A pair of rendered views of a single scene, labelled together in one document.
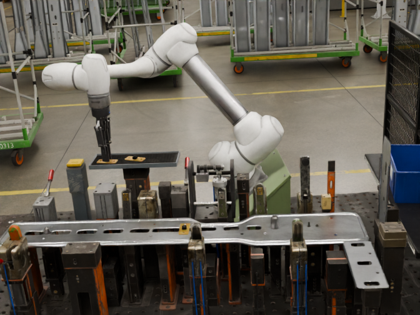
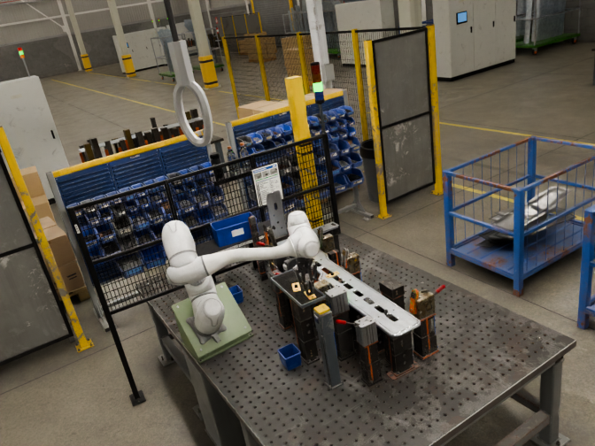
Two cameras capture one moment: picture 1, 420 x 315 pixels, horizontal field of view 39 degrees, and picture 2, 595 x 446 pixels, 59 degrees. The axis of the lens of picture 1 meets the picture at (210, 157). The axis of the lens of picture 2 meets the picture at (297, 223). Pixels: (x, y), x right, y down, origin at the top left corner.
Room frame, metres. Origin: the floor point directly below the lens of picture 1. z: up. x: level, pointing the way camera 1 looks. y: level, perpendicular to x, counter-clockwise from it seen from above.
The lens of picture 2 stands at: (3.42, 2.46, 2.55)
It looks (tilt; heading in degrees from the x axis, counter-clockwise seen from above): 23 degrees down; 242
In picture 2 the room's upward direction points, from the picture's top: 10 degrees counter-clockwise
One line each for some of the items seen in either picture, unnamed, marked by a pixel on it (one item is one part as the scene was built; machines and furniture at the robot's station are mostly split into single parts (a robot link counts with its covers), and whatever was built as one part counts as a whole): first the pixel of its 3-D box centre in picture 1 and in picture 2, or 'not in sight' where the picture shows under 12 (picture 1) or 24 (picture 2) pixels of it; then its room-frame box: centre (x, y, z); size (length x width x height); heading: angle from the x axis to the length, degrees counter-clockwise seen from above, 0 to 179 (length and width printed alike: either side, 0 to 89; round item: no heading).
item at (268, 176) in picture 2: not in sight; (267, 184); (1.80, -0.90, 1.30); 0.23 x 0.02 x 0.31; 176
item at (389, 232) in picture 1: (390, 271); not in sight; (1.79, -0.62, 0.88); 0.08 x 0.08 x 0.36; 86
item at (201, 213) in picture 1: (214, 217); (296, 288); (2.17, 0.00, 0.94); 0.18 x 0.13 x 0.49; 86
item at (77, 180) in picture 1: (82, 212); (328, 348); (2.35, 0.58, 0.92); 0.08 x 0.08 x 0.44; 86
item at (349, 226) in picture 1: (179, 231); (335, 276); (1.97, 0.13, 1.00); 1.38 x 0.22 x 0.02; 86
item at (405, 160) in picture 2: not in sight; (405, 124); (-0.64, -2.07, 1.00); 1.04 x 0.14 x 2.00; 0
